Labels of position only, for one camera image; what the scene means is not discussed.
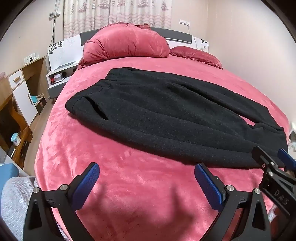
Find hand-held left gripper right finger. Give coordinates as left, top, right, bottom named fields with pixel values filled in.
left=194, top=163, right=292, bottom=241

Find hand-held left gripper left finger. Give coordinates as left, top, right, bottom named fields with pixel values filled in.
left=23, top=162, right=100, bottom=241

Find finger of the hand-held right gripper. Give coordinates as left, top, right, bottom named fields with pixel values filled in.
left=277, top=148, right=296, bottom=176
left=252, top=146, right=281, bottom=183

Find black pants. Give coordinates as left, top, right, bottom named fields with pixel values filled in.
left=65, top=67, right=285, bottom=169

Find red fleece bed blanket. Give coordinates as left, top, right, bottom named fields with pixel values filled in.
left=35, top=56, right=292, bottom=241

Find grey knit cloth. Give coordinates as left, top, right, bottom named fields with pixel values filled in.
left=1, top=176, right=70, bottom=241

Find blue box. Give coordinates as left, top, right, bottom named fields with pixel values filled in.
left=0, top=163, right=19, bottom=184

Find grey and white nightstand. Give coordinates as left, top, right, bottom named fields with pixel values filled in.
left=46, top=67, right=78, bottom=103

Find wooden cabinet with white doors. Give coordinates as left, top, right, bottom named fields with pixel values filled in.
left=0, top=57, right=50, bottom=169

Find small red pillow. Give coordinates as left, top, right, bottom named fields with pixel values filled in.
left=169, top=46, right=223, bottom=69

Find white flower print panel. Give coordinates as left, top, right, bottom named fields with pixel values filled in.
left=47, top=36, right=84, bottom=71
left=193, top=37, right=209, bottom=51

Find power strip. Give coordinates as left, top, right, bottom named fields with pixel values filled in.
left=24, top=53, right=39, bottom=64

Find large red pillow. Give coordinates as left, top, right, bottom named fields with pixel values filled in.
left=77, top=22, right=170, bottom=69

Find grey and white headboard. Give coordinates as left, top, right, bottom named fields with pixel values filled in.
left=80, top=27, right=193, bottom=49

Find patterned curtain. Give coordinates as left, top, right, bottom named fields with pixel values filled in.
left=63, top=0, right=173, bottom=39

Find white charger cable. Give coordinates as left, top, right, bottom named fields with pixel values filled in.
left=188, top=24, right=198, bottom=48

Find white hanging cable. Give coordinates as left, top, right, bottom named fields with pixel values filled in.
left=51, top=0, right=58, bottom=45

